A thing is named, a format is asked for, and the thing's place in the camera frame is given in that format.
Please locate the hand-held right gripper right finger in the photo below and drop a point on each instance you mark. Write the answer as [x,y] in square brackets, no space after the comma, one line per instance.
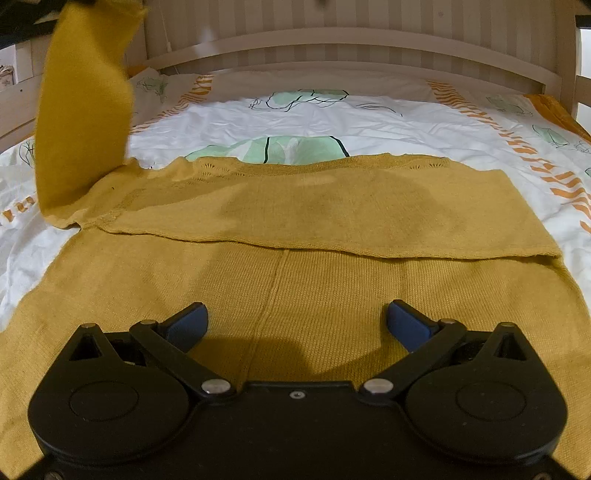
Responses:
[406,324]

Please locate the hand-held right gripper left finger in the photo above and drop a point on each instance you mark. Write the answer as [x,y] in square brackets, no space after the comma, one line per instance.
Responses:
[190,323]

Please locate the mustard yellow knit sweater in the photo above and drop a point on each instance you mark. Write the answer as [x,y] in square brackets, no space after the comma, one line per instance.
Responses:
[323,217]

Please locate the white printed duvet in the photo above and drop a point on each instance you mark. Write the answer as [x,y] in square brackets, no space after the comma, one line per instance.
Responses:
[323,124]

